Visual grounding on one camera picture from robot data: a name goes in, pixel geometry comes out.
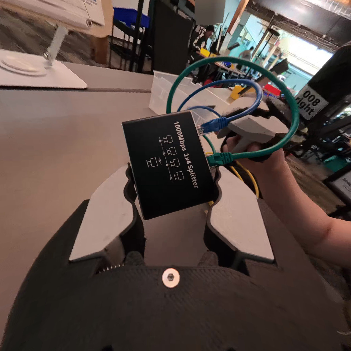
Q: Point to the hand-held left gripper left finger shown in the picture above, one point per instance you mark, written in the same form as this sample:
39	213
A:
107	216

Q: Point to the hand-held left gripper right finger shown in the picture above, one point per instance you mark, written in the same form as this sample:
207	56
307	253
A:
238	219

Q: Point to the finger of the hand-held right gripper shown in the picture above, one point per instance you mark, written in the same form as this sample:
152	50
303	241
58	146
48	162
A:
241	107
255	126

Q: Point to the black ethernet splitter box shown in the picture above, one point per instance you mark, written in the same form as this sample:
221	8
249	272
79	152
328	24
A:
164	164

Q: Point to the person's right forearm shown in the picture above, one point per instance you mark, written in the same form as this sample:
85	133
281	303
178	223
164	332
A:
301	216

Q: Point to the person's right hand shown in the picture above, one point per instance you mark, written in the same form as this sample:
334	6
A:
270	167

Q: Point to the yellow storage bin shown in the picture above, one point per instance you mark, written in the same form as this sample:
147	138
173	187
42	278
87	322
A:
236	92

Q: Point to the red storage bin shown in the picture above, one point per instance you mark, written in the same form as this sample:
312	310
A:
272	89

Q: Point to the clear plastic container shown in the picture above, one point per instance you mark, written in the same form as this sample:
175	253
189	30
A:
164	90

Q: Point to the teal storage bin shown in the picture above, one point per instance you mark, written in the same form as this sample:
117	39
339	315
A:
336	163

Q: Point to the black cabinet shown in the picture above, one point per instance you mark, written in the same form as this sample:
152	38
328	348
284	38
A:
172	41

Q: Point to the black metal rack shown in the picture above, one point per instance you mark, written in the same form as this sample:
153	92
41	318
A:
138	33

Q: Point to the blue storage bin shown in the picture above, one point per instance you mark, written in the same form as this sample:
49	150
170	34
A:
129	16

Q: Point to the white monitor stand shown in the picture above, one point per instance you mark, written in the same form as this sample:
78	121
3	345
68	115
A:
54	78

